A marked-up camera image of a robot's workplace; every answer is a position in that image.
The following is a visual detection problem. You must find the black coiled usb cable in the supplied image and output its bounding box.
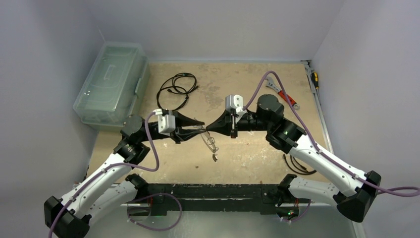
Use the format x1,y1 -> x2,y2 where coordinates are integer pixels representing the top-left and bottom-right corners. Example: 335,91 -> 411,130
156,72 -> 200,112

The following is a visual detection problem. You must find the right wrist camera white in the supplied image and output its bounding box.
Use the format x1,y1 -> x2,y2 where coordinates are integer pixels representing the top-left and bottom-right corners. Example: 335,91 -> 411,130
225,94 -> 245,117

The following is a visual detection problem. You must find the clear plastic storage box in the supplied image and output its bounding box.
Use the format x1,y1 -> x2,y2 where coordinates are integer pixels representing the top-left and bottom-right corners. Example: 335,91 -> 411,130
73,42 -> 151,132

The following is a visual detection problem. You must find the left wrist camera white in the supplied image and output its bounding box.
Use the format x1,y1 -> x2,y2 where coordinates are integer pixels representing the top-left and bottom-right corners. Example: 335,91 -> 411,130
153,109 -> 176,135

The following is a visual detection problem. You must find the red handled adjustable wrench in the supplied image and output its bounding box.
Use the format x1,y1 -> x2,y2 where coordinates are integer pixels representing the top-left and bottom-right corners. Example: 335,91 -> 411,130
265,77 -> 300,110

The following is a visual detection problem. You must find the yellow black screwdriver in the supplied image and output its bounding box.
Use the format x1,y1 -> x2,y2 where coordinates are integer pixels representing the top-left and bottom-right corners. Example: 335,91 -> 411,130
311,72 -> 319,92

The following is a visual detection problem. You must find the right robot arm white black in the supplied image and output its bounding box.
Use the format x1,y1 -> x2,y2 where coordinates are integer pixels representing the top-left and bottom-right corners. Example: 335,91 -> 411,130
206,94 -> 381,223

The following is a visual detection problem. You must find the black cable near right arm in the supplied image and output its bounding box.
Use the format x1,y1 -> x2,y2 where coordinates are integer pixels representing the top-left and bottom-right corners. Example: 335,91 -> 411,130
282,153 -> 317,176

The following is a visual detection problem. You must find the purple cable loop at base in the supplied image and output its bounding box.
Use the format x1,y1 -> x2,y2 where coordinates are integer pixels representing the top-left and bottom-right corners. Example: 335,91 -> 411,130
126,191 -> 183,231

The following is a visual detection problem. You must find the grey metal key organiser ring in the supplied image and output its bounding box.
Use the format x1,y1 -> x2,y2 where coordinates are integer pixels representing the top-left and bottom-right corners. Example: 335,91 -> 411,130
193,118 -> 220,163

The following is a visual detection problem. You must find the aluminium frame rail right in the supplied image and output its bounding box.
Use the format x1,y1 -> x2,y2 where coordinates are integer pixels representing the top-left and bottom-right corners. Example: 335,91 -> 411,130
301,60 -> 334,154

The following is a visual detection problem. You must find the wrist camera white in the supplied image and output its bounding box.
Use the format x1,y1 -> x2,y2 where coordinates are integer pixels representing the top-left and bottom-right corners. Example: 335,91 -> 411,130
225,94 -> 245,117
153,109 -> 176,135

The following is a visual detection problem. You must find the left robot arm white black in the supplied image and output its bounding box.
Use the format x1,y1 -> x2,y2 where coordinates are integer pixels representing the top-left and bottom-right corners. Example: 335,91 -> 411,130
44,109 -> 205,238

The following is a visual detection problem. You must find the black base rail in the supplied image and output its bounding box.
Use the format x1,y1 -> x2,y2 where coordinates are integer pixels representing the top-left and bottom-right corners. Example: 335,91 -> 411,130
121,182 -> 309,216

